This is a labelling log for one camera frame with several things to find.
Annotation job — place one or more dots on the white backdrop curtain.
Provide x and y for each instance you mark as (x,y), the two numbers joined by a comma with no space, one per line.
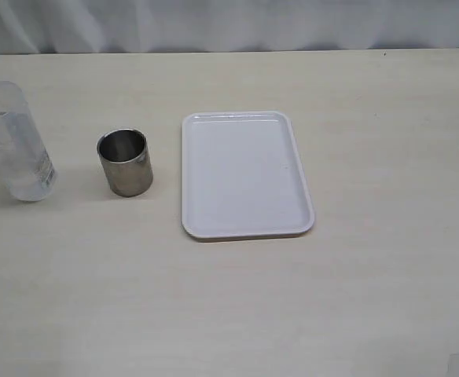
(30,27)

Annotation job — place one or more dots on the stainless steel cup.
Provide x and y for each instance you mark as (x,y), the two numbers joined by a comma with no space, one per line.
(125,160)

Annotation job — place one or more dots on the clear plastic measuring jug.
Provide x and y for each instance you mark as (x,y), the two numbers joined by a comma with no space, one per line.
(26,168)

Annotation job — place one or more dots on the white rectangular plastic tray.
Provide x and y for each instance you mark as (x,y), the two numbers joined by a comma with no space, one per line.
(242,177)

